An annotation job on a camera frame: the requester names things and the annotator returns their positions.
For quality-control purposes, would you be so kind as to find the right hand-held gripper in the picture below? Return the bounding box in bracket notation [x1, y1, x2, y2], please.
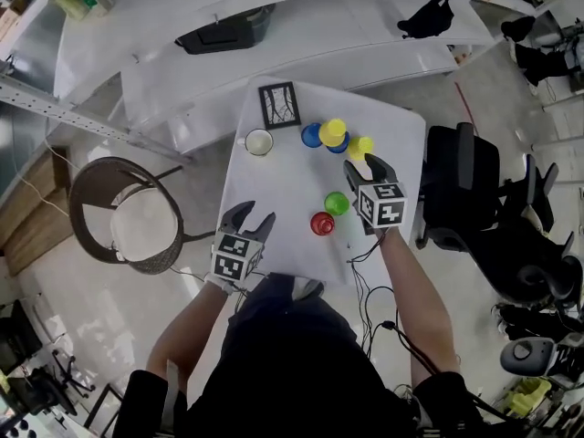
[342, 153, 408, 240]

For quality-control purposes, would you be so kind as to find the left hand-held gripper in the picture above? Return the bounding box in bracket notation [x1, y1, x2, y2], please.
[210, 200, 277, 284]

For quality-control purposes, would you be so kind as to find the yellow plastic cup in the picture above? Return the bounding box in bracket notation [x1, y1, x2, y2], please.
[318, 117, 349, 148]
[347, 135, 376, 162]

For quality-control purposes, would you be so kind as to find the blue plastic cup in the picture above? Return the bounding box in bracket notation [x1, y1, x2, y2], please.
[325, 130, 351, 155]
[300, 122, 323, 150]

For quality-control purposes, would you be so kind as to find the green plastic cup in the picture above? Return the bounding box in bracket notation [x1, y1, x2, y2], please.
[323, 191, 351, 217]

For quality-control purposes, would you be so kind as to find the red plastic cup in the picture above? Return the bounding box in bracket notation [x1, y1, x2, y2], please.
[309, 211, 337, 237]

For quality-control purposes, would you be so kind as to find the person's left forearm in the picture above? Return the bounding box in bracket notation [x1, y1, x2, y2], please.
[145, 276, 232, 399]

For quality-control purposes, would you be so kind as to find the person's right forearm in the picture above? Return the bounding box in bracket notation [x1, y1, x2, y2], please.
[375, 225, 463, 385]

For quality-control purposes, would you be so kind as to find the white ceramic mug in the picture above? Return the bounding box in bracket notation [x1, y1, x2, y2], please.
[235, 128, 276, 158]

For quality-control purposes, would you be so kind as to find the person's shoe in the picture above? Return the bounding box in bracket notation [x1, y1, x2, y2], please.
[291, 276, 326, 301]

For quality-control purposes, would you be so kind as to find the black office chair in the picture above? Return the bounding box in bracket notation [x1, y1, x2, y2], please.
[415, 121, 584, 306]

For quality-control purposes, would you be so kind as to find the white seat cushion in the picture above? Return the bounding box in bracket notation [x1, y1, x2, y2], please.
[109, 188, 178, 263]

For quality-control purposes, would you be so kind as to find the person's black clothing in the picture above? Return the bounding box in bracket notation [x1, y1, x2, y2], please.
[111, 271, 507, 438]

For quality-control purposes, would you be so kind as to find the white shelving unit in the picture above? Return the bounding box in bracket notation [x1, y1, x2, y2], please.
[53, 0, 496, 155]

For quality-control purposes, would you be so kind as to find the dark wicker chair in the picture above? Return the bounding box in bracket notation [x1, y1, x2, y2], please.
[68, 156, 216, 276]

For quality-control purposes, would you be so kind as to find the black bag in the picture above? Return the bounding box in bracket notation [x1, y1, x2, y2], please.
[396, 0, 456, 41]

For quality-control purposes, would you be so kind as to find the black storage box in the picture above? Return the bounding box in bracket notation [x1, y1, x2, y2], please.
[174, 3, 277, 56]

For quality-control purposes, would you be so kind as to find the wooden board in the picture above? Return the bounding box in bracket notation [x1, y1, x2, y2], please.
[0, 145, 75, 278]

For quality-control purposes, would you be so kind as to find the grey office chair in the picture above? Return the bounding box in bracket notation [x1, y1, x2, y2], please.
[498, 333, 584, 379]

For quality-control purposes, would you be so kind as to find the black swivel chair base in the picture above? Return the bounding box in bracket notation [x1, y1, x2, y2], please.
[0, 348, 98, 422]

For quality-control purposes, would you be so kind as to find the yellow-green plastic container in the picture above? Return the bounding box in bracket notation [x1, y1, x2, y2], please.
[505, 376, 554, 418]

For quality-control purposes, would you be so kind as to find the black picture frame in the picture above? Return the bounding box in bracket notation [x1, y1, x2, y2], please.
[257, 80, 303, 131]

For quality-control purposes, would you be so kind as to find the black cable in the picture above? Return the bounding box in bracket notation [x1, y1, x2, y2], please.
[345, 238, 462, 378]

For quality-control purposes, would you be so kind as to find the perforated metal rail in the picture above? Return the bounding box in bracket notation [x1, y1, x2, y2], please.
[0, 71, 195, 164]

